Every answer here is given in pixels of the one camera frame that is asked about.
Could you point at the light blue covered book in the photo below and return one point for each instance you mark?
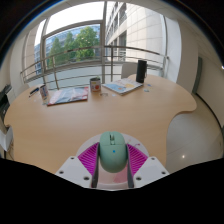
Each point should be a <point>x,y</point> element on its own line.
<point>122,86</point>

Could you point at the dark green door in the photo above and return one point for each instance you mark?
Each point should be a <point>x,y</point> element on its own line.
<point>197,75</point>

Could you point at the mint green computer mouse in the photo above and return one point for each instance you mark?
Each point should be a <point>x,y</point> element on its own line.
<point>113,153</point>

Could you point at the black upright box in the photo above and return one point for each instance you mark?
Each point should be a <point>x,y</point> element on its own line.
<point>141,71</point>

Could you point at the grey chair behind table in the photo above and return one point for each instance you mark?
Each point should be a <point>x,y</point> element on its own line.
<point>128,70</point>

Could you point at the red covered magazine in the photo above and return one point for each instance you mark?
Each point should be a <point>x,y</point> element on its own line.
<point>68,95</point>

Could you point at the printed mug with dark rim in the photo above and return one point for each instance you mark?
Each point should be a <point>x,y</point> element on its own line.
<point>44,93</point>

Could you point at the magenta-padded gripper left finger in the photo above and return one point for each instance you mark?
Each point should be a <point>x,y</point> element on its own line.
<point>71,170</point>

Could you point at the metal balcony railing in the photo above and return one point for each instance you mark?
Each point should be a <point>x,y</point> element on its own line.
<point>80,50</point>

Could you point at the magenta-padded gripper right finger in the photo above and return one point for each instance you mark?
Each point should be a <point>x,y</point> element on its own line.
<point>151,170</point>

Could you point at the white and red mug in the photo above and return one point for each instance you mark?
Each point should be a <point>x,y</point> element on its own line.
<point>95,84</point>

